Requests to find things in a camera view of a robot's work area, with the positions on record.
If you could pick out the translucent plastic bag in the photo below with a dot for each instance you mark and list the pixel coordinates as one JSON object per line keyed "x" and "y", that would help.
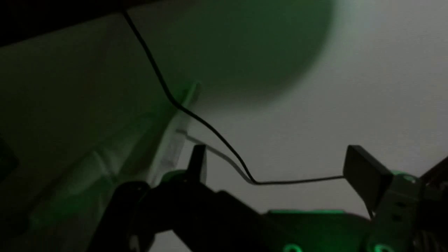
{"x": 93, "y": 177}

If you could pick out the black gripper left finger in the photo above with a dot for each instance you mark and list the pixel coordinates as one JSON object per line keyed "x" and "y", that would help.
{"x": 187, "y": 214}

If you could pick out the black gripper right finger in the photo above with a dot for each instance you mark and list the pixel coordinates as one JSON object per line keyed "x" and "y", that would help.
{"x": 373, "y": 179}

